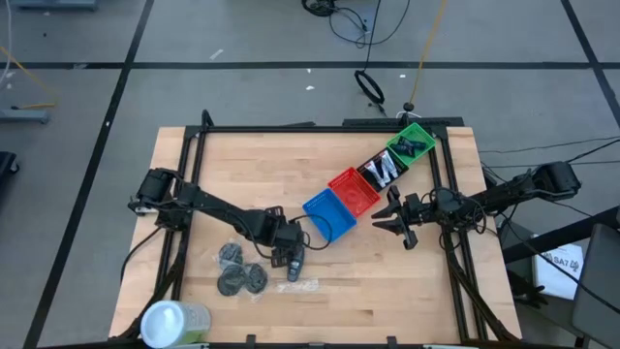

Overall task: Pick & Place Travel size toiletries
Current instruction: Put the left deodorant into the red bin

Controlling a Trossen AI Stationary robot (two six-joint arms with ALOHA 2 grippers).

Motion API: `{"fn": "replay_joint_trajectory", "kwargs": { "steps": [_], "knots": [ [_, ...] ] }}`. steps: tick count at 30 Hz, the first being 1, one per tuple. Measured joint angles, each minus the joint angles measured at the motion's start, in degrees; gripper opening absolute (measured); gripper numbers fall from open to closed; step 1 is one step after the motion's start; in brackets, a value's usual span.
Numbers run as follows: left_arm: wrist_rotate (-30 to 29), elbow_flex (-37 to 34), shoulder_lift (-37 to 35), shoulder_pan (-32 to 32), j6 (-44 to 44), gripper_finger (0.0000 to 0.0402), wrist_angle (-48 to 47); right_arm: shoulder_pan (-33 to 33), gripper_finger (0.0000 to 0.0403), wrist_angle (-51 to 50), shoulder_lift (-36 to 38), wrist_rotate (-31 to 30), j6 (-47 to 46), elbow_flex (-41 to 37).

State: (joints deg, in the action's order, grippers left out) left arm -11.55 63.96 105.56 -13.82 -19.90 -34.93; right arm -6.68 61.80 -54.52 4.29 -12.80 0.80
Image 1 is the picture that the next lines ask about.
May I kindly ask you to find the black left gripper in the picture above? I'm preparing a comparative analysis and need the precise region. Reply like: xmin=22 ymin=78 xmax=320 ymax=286
xmin=270 ymin=223 xmax=307 ymax=269

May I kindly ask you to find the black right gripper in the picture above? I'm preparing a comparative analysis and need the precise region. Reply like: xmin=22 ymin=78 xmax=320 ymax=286
xmin=371 ymin=185 xmax=437 ymax=251

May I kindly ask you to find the black oval handheld device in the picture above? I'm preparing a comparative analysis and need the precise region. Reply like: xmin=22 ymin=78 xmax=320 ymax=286
xmin=286 ymin=244 xmax=306 ymax=283

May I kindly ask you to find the black round disc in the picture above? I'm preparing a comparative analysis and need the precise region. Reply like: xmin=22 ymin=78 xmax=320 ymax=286
xmin=243 ymin=263 xmax=269 ymax=295
xmin=215 ymin=238 xmax=246 ymax=268
xmin=216 ymin=265 xmax=247 ymax=298

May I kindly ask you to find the clear plastic wrapper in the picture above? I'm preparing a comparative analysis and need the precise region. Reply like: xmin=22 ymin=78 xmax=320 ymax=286
xmin=276 ymin=277 xmax=321 ymax=294

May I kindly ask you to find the red plastic basket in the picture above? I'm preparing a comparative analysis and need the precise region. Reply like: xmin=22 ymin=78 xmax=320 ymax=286
xmin=326 ymin=166 xmax=383 ymax=218

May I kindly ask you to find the black plastic basket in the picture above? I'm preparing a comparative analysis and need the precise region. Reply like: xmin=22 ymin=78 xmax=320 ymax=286
xmin=356 ymin=146 xmax=410 ymax=194

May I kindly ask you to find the blue plastic basket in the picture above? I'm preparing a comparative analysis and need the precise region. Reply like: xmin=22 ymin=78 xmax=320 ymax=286
xmin=301 ymin=187 xmax=358 ymax=244

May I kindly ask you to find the green plastic basket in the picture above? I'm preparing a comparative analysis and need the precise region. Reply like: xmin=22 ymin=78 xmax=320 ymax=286
xmin=386 ymin=121 xmax=438 ymax=168

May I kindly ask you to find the white wipes canister green label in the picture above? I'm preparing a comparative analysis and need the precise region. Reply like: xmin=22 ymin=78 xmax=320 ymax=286
xmin=139 ymin=299 xmax=213 ymax=349

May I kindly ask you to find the black floor clamp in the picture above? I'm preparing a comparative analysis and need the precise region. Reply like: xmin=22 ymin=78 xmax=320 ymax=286
xmin=508 ymin=283 xmax=551 ymax=311

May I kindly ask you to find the black metal beam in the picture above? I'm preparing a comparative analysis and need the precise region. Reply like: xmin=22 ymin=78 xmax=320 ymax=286
xmin=501 ymin=206 xmax=620 ymax=266

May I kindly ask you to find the white cardboard box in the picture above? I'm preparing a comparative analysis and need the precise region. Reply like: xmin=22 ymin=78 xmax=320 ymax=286
xmin=531 ymin=241 xmax=586 ymax=301

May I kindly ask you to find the grey floor foot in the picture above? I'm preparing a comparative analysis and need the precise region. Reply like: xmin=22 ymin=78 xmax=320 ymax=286
xmin=0 ymin=109 xmax=52 ymax=125

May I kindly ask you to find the grey furniture base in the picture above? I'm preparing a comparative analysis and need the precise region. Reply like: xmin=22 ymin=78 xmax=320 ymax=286
xmin=9 ymin=0 xmax=98 ymax=12

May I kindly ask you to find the black coiled floor cable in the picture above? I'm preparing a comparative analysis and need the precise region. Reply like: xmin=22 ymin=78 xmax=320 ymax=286
xmin=354 ymin=70 xmax=387 ymax=106

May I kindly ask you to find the black metal table frame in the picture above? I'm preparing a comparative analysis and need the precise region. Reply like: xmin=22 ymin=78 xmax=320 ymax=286
xmin=115 ymin=109 xmax=519 ymax=349

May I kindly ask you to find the black table cable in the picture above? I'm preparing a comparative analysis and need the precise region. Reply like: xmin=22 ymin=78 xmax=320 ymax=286
xmin=119 ymin=226 xmax=164 ymax=285

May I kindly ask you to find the yellow floor cable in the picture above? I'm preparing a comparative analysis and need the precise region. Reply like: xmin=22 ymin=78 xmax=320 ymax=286
xmin=409 ymin=0 xmax=450 ymax=106
xmin=0 ymin=46 xmax=58 ymax=111

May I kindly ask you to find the black straight floor cable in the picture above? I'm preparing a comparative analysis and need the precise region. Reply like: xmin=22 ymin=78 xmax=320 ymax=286
xmin=363 ymin=0 xmax=383 ymax=73

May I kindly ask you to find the black floor cable bundle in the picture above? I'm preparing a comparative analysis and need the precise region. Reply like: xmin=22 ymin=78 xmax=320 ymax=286
xmin=300 ymin=0 xmax=413 ymax=49

